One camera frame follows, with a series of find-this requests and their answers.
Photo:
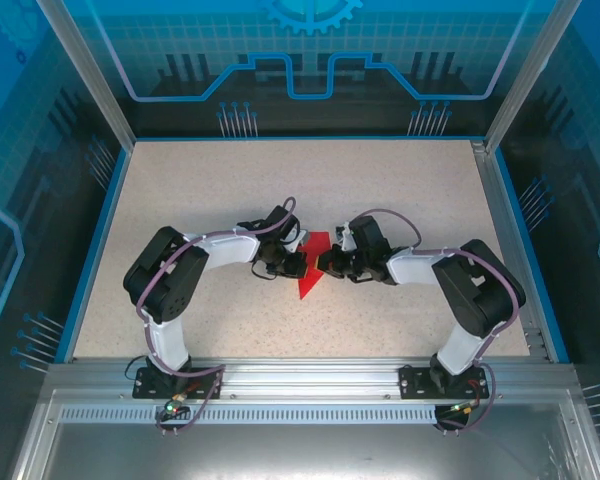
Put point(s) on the red paper sheet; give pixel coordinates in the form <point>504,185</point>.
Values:
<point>310,285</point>

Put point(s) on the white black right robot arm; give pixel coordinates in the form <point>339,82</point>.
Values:
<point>410,265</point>

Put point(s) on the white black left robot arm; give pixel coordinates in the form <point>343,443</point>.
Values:
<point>230,250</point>

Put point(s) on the steel sheet metal tray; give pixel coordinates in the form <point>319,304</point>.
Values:
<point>305,452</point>

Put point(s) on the blue table edge strip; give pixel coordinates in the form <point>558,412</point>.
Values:
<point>513,200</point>
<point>97,250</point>

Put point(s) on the small connector with green LED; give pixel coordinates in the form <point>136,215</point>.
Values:
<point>174,404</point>
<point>462,407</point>

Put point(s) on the long aluminium mounting rail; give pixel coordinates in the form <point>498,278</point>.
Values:
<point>305,380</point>

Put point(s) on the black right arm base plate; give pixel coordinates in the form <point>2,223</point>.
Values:
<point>410,382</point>

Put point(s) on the aluminium table side rail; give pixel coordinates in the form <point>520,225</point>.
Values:
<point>496,200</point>

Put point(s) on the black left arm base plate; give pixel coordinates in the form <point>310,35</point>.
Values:
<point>142,387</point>

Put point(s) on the aluminium frame post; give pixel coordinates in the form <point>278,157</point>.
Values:
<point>522,75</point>
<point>91,75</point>

